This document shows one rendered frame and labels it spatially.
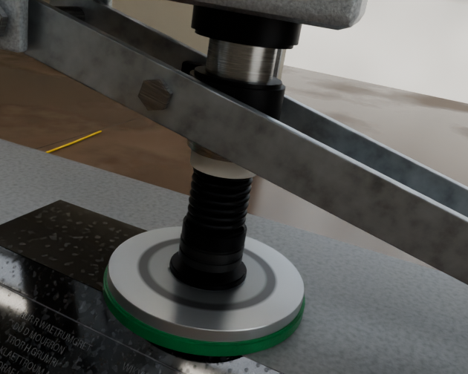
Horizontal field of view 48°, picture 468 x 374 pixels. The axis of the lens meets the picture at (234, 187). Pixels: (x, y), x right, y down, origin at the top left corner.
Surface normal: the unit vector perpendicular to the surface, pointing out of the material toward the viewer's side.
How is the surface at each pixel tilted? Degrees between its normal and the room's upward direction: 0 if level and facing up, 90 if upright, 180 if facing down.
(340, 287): 0
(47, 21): 90
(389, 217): 90
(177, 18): 90
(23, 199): 0
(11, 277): 45
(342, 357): 0
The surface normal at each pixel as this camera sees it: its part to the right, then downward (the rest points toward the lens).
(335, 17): -0.29, 0.64
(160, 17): -0.37, 0.28
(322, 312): 0.15, -0.92
